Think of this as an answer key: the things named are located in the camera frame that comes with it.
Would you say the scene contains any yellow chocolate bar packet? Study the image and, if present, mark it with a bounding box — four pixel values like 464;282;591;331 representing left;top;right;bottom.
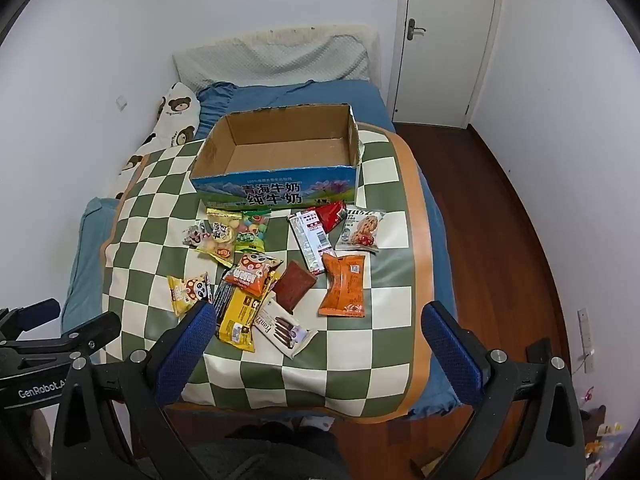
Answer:
216;287;273;353

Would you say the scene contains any cardboard box blue print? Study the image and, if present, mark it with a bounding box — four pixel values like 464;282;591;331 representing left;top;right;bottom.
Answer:
189;102;362;211

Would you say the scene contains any orange panda snack packet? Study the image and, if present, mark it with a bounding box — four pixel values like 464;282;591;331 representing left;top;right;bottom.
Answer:
222;253;283;297

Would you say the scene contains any red snack packet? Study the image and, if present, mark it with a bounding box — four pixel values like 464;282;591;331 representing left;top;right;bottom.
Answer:
312;201;347;233

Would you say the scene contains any white blue pillow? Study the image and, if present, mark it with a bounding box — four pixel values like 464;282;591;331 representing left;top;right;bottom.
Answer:
172;35;371;93

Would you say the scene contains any small white panda packet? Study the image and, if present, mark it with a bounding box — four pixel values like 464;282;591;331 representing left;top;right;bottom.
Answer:
182;222;213;250

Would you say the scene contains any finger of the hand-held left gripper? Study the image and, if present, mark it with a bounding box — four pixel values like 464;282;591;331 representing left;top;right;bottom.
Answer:
0;299;62;341
7;312;122;363

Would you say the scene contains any blue bed sheet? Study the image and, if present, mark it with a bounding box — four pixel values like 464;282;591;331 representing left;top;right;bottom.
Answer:
65;80;461;411

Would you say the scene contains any long silver packet red label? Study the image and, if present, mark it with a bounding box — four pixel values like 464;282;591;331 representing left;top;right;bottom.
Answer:
287;208;335;275

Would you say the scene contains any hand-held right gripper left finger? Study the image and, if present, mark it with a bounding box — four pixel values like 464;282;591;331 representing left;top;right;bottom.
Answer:
50;300;218;480

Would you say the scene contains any yellow candy bag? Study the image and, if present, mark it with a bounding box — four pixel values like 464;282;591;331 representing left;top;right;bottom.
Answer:
197;208;243;267

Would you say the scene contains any white cookie packet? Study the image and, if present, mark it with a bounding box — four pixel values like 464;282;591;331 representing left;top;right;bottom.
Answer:
335;208;386;252

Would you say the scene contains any white door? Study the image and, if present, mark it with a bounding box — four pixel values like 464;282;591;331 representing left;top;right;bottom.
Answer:
392;0;506;128

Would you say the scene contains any yellow panda snack packet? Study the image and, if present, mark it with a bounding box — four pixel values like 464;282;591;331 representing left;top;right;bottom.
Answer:
167;272;212;316

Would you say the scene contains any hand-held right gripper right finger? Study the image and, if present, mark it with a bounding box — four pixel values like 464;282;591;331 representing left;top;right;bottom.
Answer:
421;301;587;480

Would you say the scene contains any white power strip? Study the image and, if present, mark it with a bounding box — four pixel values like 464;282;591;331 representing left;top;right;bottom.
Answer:
577;308;596;373

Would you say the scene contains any colourful candy bag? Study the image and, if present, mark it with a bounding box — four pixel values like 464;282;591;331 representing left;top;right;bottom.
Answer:
235;211;271;253

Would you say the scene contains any white wafer stick packet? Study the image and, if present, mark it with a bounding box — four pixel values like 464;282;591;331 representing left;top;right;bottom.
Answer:
251;292;318;359

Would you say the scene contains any brown square snack packet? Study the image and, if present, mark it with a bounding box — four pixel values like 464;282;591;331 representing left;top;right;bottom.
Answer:
274;260;318;310

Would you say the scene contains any cream fuzzy cushion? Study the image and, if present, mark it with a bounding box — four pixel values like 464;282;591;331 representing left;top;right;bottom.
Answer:
235;24;379;83

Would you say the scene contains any bear print pillow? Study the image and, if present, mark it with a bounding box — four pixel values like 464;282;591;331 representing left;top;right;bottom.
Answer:
117;82;201;201

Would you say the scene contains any green white checkered mat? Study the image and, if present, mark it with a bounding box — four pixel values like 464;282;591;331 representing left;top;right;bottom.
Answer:
100;122;433;418

